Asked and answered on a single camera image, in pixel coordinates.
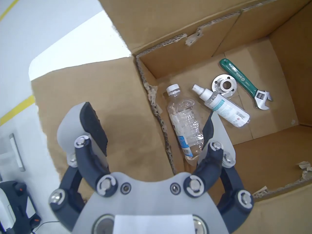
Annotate large brown cardboard carton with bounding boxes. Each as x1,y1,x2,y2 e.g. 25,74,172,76
30,0,312,234

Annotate robot body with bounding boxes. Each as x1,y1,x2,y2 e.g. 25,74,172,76
0,181,42,234

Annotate thin black cable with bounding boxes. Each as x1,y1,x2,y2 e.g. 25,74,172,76
37,221,60,232

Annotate small white spray bottle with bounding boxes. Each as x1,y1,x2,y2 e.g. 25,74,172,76
192,84,251,127

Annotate round metal flange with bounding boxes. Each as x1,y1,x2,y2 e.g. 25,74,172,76
211,74,238,98

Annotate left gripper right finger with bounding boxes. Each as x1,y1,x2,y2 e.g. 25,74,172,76
184,111,255,234

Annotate clear plastic water bottle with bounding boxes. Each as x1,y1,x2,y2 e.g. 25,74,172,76
166,83,206,166

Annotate green-handled adjustable wrench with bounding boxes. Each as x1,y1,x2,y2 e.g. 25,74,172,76
219,58,273,110

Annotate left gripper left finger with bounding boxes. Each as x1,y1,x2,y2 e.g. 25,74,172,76
49,102,117,232

